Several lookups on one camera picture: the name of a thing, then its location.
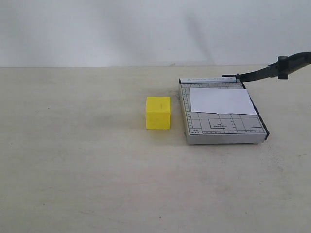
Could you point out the yellow cube block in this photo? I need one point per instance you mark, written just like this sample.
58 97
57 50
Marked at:
158 113

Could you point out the white paper sheet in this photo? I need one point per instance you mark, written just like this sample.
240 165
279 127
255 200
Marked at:
221 101

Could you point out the black cutter blade lever arm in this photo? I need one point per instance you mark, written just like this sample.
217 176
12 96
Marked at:
281 69

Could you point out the grey metal paper cutter base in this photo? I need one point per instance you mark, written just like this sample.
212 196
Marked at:
212 128

